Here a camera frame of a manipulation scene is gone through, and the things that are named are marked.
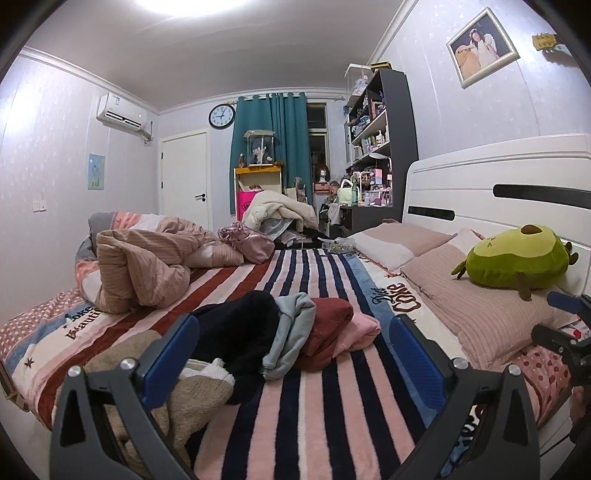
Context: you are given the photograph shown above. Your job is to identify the brown fuzzy sweater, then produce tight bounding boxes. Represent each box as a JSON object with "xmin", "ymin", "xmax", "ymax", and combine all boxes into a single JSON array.
[{"xmin": 84, "ymin": 330, "xmax": 235, "ymax": 465}]

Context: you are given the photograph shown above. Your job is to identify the beige clothes pile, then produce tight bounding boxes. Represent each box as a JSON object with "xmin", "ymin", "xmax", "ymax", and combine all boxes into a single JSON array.
[{"xmin": 242, "ymin": 190, "xmax": 318, "ymax": 232}]

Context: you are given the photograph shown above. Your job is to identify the person's right hand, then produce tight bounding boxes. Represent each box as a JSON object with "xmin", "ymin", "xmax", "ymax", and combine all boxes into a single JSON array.
[{"xmin": 570, "ymin": 386, "xmax": 587, "ymax": 425}]

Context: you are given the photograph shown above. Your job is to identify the green avocado plush toy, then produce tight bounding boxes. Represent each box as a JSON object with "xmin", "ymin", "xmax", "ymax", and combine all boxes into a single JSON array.
[{"xmin": 451, "ymin": 224, "xmax": 579, "ymax": 301}]

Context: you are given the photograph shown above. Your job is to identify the pink folded garment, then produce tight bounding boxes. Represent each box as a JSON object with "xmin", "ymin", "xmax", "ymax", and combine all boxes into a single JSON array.
[{"xmin": 332, "ymin": 313, "xmax": 381, "ymax": 358}]

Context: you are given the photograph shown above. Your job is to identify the dark red folded garment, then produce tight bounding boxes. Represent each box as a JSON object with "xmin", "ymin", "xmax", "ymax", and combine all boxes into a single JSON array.
[{"xmin": 294, "ymin": 298, "xmax": 353, "ymax": 372}]

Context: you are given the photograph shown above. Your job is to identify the white bed headboard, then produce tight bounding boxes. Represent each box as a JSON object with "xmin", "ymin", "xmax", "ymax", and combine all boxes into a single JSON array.
[{"xmin": 403, "ymin": 134, "xmax": 590, "ymax": 295}]

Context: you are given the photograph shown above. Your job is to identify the far pink white pillow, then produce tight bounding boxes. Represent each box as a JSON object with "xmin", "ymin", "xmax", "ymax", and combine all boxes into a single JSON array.
[{"xmin": 349, "ymin": 222, "xmax": 455, "ymax": 272}]

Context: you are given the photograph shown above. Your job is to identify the grey-blue folded garment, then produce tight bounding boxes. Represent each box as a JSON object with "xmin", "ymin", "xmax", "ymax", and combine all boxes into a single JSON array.
[{"xmin": 262, "ymin": 292, "xmax": 315, "ymax": 381}]

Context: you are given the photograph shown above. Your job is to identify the dark cluttered desk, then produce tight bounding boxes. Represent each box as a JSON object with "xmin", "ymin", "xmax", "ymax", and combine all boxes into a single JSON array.
[{"xmin": 315, "ymin": 166, "xmax": 402, "ymax": 238}]

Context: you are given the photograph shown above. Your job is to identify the pink striped crumpled duvet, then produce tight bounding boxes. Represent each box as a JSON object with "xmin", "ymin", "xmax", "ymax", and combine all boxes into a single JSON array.
[{"xmin": 75, "ymin": 211, "xmax": 245, "ymax": 314}]

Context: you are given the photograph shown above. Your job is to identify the shiny pink bag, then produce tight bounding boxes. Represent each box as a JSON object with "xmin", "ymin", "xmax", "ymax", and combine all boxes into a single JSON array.
[{"xmin": 217, "ymin": 222, "xmax": 274, "ymax": 265}]

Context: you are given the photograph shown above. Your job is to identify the dark bookshelf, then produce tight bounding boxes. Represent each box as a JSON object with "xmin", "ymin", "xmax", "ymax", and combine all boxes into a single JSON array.
[{"xmin": 345, "ymin": 64, "xmax": 419, "ymax": 221}]

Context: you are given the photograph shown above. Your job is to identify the magenta pink box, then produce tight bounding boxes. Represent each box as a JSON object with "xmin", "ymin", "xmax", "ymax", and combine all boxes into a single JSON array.
[{"xmin": 235, "ymin": 190, "xmax": 259, "ymax": 221}]

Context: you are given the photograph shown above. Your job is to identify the yellow cabinet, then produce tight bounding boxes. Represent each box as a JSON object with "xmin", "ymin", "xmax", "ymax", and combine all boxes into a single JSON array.
[{"xmin": 233, "ymin": 164, "xmax": 283, "ymax": 199}]

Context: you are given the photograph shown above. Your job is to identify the yellow guitar headstock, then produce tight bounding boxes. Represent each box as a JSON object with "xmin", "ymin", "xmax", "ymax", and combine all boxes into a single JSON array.
[{"xmin": 532, "ymin": 33, "xmax": 567, "ymax": 51}]

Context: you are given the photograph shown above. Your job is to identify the glass display case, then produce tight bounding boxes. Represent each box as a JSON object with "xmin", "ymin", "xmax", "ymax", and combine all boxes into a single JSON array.
[{"xmin": 243, "ymin": 130, "xmax": 274, "ymax": 166}]

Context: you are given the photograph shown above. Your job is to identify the teal curtain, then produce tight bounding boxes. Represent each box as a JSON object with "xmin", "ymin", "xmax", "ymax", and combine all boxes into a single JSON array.
[{"xmin": 228, "ymin": 91, "xmax": 315, "ymax": 216}]

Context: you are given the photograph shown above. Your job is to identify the white door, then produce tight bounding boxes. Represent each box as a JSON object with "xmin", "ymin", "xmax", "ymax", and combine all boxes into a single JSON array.
[{"xmin": 159, "ymin": 129, "xmax": 212, "ymax": 229}]

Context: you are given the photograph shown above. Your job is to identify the white air conditioner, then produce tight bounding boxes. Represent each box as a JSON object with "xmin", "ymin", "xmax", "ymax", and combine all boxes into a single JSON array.
[{"xmin": 96, "ymin": 92, "xmax": 147, "ymax": 133}]

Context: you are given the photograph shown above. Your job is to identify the white wall switch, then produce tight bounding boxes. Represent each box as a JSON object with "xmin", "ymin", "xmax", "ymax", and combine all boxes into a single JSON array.
[{"xmin": 33, "ymin": 199, "xmax": 47, "ymax": 213}]

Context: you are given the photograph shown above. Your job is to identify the framed wall photo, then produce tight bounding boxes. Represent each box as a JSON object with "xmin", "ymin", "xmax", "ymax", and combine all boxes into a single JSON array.
[{"xmin": 447, "ymin": 7, "xmax": 520, "ymax": 89}]

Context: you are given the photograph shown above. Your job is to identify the blue wall poster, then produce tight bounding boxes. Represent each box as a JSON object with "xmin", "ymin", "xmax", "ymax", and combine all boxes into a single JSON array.
[{"xmin": 87, "ymin": 154, "xmax": 105, "ymax": 190}]

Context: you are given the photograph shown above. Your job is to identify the round black wall clock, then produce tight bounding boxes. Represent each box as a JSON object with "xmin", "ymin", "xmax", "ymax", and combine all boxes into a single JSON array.
[{"xmin": 208, "ymin": 103, "xmax": 235, "ymax": 130}]

